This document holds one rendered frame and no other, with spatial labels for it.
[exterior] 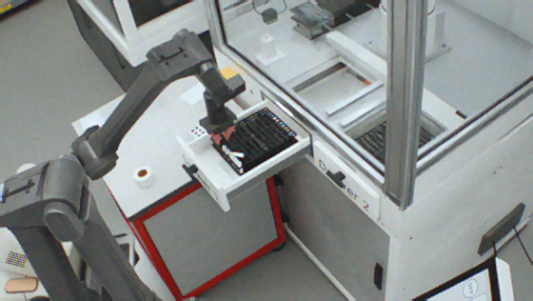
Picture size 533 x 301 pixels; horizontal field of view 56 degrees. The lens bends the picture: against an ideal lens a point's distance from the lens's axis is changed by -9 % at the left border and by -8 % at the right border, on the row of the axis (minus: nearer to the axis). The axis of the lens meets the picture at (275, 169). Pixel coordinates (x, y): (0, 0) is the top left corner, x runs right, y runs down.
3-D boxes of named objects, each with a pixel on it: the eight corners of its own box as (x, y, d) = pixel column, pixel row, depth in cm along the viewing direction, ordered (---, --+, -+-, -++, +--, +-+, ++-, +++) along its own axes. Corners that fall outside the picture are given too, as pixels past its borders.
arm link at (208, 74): (167, 39, 111) (194, 78, 110) (188, 23, 111) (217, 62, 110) (201, 81, 154) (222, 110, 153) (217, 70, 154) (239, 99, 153)
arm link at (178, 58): (152, 31, 102) (180, 70, 102) (195, 25, 113) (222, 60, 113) (65, 151, 129) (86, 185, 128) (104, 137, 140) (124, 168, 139)
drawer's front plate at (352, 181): (374, 222, 157) (375, 198, 149) (314, 166, 175) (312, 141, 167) (379, 219, 158) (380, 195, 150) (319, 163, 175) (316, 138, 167)
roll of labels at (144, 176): (136, 190, 185) (132, 182, 182) (136, 175, 190) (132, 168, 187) (155, 186, 185) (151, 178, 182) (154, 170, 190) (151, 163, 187)
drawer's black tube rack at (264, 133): (241, 182, 172) (238, 168, 167) (213, 150, 182) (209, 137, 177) (299, 148, 178) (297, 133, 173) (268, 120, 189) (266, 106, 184)
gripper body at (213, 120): (199, 125, 165) (194, 107, 159) (227, 110, 168) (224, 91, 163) (209, 136, 161) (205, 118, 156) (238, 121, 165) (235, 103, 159)
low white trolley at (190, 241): (185, 319, 234) (127, 217, 178) (128, 230, 271) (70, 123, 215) (291, 251, 251) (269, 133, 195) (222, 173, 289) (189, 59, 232)
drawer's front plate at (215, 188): (226, 212, 166) (218, 190, 158) (182, 159, 184) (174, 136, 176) (230, 210, 167) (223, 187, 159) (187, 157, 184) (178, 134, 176)
